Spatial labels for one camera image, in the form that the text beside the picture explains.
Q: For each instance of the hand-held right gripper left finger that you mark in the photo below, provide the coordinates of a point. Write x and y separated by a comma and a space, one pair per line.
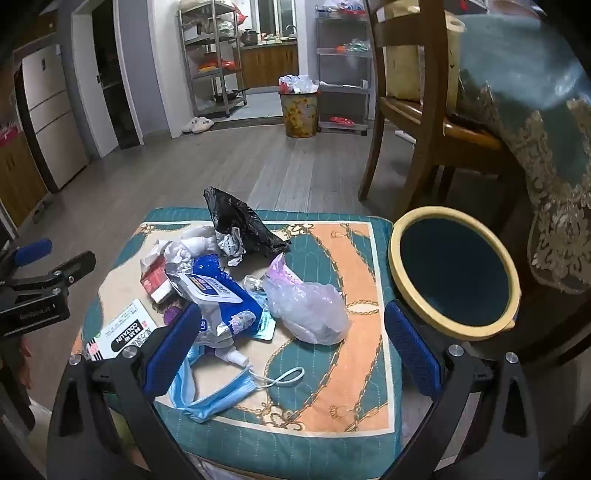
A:
173, 353

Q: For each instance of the blue bin with yellow rim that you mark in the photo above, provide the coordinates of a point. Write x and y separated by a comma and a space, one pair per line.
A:
455, 272

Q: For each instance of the green embroidered tablecloth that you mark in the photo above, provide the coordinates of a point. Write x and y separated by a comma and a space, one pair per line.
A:
531, 92

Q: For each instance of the blue face mask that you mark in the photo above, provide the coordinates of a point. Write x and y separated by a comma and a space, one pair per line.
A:
217, 397

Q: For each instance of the blue wet wipe packet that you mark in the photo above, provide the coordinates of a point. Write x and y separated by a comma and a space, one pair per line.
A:
231, 304

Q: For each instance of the wooden chair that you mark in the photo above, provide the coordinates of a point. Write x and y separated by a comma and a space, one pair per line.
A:
401, 115

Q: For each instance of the wooden side cabinet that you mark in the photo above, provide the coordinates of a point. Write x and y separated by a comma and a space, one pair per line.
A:
18, 180

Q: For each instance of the silver foil wrapper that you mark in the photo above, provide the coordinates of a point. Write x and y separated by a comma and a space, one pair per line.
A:
229, 244

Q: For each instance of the black plastic bag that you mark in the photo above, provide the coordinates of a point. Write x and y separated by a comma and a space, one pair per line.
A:
240, 221

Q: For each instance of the white and black carton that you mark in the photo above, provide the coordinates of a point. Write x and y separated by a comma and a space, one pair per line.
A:
124, 327

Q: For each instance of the white refrigerator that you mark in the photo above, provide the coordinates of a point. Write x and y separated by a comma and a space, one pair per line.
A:
53, 120

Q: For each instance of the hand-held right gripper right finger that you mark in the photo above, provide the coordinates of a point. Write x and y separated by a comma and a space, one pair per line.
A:
411, 350

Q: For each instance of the metal shelf rack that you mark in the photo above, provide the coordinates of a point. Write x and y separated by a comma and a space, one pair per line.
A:
217, 60

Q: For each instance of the black flat object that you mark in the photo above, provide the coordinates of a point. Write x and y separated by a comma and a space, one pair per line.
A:
466, 123

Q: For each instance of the white crumpled plastic wrapper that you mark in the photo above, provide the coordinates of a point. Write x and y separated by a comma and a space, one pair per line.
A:
191, 244

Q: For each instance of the wooden kitchen cabinet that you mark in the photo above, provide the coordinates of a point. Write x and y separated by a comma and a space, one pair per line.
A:
270, 67

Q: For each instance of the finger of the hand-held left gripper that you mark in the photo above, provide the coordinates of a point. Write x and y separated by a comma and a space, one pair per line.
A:
69, 270
30, 251

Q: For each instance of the red and white box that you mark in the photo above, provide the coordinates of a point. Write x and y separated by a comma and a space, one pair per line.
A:
154, 281

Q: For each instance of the small white bottle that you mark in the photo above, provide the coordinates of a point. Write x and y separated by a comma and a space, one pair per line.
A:
231, 357

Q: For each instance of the white shelf trolley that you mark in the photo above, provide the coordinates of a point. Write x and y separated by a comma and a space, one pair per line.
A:
344, 69

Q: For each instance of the blue blister pack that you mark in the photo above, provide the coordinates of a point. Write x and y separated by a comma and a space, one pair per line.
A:
265, 328

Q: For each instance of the translucent purple plastic bag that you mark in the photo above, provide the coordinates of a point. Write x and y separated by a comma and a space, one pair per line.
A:
309, 309

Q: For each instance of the white slipper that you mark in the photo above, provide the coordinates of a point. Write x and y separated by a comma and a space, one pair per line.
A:
188, 127
204, 124

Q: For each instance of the floral trash can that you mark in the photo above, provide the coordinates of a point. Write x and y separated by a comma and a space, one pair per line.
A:
300, 115

